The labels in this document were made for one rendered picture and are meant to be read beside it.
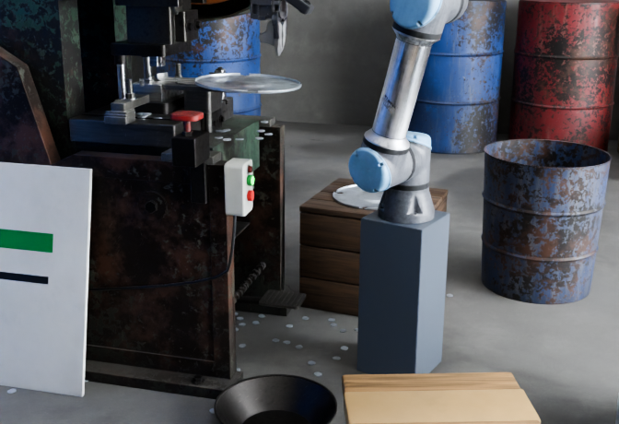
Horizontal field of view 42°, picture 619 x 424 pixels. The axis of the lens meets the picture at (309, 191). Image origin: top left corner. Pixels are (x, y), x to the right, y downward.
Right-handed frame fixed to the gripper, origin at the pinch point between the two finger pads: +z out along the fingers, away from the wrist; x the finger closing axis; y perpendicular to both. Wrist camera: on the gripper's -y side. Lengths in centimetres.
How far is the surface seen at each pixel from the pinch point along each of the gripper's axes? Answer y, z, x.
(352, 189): -9, 52, -53
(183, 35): 25.4, -4.0, 5.5
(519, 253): -65, 70, -55
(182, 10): 27.1, -10.2, 1.8
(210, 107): 18.7, 15.3, 4.7
